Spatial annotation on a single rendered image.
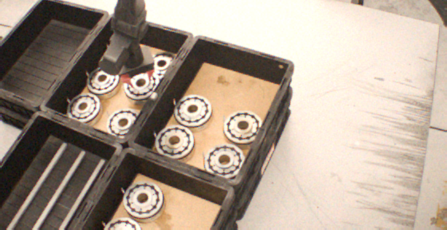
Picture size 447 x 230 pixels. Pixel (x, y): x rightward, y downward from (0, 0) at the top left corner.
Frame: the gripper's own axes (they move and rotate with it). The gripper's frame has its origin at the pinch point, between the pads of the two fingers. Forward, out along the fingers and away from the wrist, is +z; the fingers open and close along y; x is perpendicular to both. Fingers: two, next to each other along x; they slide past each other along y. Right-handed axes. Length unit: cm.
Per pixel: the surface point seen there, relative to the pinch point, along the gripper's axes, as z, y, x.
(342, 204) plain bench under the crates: 20, 40, -48
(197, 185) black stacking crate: 0.4, 4.3, -35.7
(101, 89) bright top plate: 4.2, -11.6, 5.5
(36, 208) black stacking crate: 6.5, -38.5, -23.2
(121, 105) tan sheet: 7.1, -7.4, 0.0
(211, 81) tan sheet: 7.5, 19.0, -2.7
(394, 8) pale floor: 94, 151, 71
